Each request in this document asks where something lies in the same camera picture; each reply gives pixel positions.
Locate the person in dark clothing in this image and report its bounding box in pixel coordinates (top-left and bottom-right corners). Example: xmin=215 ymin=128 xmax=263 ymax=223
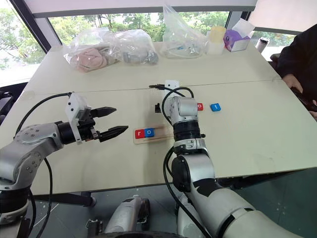
xmin=269 ymin=23 xmax=317 ymax=122

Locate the black table frame bar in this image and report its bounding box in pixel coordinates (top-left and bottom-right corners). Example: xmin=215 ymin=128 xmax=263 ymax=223
xmin=33 ymin=191 xmax=98 ymax=208

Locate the clear plastic bag with cables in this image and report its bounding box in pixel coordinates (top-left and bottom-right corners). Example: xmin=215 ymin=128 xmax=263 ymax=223
xmin=159 ymin=4 xmax=211 ymax=60

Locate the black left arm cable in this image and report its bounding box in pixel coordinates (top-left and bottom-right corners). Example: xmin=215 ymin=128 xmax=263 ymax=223
xmin=14 ymin=92 xmax=73 ymax=238

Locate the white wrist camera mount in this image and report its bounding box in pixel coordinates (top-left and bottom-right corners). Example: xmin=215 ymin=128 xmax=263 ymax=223
xmin=64 ymin=92 xmax=92 ymax=145
xmin=163 ymin=79 xmax=180 ymax=100

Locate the black phone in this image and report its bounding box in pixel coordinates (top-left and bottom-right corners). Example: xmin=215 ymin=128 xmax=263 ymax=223
xmin=291 ymin=86 xmax=317 ymax=113

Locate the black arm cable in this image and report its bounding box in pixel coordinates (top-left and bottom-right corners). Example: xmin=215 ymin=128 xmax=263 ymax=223
xmin=161 ymin=86 xmax=211 ymax=238
xmin=14 ymin=92 xmax=73 ymax=238

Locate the purple and white carton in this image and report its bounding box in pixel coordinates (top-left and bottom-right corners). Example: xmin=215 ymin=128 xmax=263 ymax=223
xmin=223 ymin=18 xmax=256 ymax=53

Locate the white container with yellow lid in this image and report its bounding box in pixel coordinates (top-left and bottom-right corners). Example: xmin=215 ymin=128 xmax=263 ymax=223
xmin=206 ymin=25 xmax=227 ymax=56

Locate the plastic bag with grey parts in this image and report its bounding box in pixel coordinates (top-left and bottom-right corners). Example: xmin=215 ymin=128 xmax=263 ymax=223
xmin=106 ymin=29 xmax=159 ymax=66

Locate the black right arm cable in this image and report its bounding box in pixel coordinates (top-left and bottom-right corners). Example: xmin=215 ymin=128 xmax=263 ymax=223
xmin=161 ymin=86 xmax=211 ymax=238

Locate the dark chair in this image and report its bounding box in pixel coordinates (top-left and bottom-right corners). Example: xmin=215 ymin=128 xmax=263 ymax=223
xmin=0 ymin=81 xmax=28 ymax=126

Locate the person's bare hand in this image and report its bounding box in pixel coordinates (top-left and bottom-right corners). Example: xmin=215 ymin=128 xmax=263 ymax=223
xmin=282 ymin=74 xmax=304 ymax=94

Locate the silver robot leg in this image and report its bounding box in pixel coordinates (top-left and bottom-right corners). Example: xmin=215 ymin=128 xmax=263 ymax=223
xmin=103 ymin=195 xmax=151 ymax=235

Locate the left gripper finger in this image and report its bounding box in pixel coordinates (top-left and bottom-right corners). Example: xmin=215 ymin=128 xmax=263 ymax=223
xmin=99 ymin=125 xmax=129 ymax=143
xmin=89 ymin=107 xmax=117 ymax=119

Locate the wooden letter tray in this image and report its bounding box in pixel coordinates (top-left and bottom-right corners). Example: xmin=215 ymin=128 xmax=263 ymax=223
xmin=133 ymin=124 xmax=174 ymax=145

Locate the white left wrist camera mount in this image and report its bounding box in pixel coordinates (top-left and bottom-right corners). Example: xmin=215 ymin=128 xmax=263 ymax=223
xmin=64 ymin=92 xmax=92 ymax=145

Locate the dark window frame post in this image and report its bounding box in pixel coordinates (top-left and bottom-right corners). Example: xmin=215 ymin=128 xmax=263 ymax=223
xmin=9 ymin=0 xmax=63 ymax=54

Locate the plastic bag with pink plush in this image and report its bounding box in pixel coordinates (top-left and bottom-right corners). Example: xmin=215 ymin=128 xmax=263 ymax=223
xmin=63 ymin=26 xmax=120 ymax=74

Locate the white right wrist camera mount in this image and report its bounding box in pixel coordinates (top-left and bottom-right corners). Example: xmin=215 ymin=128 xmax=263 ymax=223
xmin=163 ymin=79 xmax=180 ymax=100

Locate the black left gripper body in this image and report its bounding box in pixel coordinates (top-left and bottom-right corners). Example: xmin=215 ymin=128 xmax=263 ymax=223
xmin=76 ymin=109 xmax=101 ymax=143

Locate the white tumbler with dark lid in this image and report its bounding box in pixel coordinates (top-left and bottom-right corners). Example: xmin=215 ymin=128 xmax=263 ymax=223
xmin=255 ymin=36 xmax=270 ymax=53

